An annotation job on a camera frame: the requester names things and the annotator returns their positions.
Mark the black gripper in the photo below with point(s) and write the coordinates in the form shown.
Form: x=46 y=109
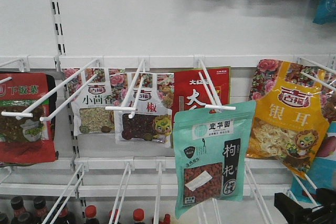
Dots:
x=295 y=213

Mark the teal goji berry pouch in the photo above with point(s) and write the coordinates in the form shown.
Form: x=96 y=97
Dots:
x=210 y=149

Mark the blue snack pouch right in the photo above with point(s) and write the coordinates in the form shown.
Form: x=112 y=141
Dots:
x=322 y=171

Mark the yellow white fungus pouch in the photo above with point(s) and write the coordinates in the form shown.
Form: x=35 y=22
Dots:
x=294 y=109

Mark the red cap sauce bottle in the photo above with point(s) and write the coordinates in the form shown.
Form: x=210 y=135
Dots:
x=138 y=216

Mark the red Da Hong Pao pouch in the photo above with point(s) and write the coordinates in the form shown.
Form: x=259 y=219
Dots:
x=189 y=92

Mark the white peppercorn spice pouch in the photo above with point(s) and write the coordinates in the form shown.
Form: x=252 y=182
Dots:
x=152 y=93

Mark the white peg hook goji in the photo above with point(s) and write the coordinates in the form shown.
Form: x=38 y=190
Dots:
x=210 y=89

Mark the blue pouch upper right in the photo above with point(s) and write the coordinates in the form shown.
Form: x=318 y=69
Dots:
x=325 y=12

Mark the white fennel seed pouch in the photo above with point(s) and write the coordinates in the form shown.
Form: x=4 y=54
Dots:
x=101 y=87

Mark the red pickled vegetable pouch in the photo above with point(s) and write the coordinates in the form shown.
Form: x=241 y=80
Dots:
x=27 y=141

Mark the dark sauce bottle black cap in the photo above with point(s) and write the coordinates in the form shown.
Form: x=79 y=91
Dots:
x=18 y=208

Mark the white double peg hook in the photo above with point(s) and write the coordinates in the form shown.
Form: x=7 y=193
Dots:
x=27 y=112

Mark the white slotted shelf upright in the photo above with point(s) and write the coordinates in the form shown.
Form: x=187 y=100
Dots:
x=55 y=9

